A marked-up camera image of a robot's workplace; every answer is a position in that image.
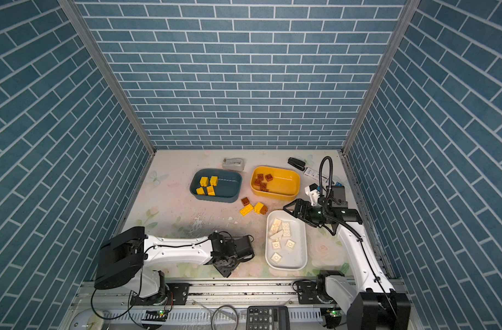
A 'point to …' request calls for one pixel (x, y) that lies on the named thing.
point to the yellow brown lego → (260, 208)
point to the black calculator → (268, 317)
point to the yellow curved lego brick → (210, 190)
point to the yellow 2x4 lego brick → (245, 210)
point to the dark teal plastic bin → (229, 185)
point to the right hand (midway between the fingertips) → (290, 210)
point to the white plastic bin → (286, 247)
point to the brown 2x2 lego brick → (263, 187)
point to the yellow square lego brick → (203, 181)
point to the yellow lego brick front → (200, 191)
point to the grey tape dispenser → (236, 164)
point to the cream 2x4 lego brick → (276, 225)
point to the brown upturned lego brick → (260, 176)
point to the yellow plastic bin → (275, 183)
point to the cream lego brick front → (276, 258)
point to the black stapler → (296, 163)
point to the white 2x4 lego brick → (286, 231)
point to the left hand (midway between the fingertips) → (243, 266)
